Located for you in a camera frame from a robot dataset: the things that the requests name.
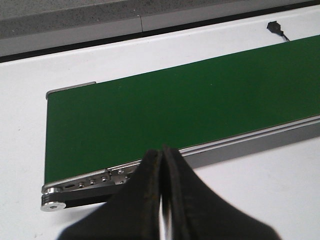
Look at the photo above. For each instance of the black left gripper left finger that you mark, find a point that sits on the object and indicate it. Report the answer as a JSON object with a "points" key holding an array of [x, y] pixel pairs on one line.
{"points": [[131, 214]]}

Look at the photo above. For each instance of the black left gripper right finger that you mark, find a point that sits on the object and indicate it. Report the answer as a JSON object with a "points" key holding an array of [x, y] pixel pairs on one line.
{"points": [[197, 212]]}

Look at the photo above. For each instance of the black drive belt with pulleys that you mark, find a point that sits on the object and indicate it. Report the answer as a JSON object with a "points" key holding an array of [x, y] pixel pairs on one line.
{"points": [[56, 201]]}

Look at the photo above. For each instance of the green conveyor belt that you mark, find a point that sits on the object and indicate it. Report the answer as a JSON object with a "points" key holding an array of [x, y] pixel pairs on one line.
{"points": [[102, 125]]}

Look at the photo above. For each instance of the aluminium conveyor frame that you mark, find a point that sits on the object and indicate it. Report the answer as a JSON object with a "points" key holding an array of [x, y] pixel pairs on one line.
{"points": [[198, 155]]}

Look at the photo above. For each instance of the grey granite slab left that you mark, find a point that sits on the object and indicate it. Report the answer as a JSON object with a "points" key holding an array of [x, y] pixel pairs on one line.
{"points": [[26, 17]]}

